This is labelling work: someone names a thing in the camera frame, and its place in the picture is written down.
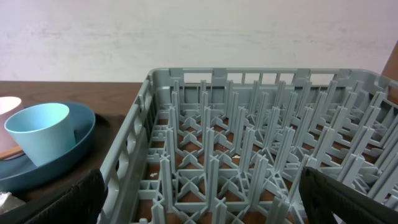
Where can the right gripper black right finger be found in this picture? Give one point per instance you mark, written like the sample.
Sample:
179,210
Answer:
324,198

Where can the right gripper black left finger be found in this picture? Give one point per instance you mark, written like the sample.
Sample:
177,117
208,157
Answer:
81,203

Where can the grey plastic dishwasher rack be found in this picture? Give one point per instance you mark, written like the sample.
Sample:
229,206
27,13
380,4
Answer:
228,145

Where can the dark blue plate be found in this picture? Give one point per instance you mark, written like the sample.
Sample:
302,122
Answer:
21,174

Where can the dark brown serving tray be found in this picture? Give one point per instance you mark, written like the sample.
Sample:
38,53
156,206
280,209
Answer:
106,128

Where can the light blue plastic cup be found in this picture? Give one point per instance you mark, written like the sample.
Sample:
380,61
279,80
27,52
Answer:
44,132

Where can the wooden chopstick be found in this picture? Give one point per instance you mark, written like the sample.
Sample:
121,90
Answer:
12,152

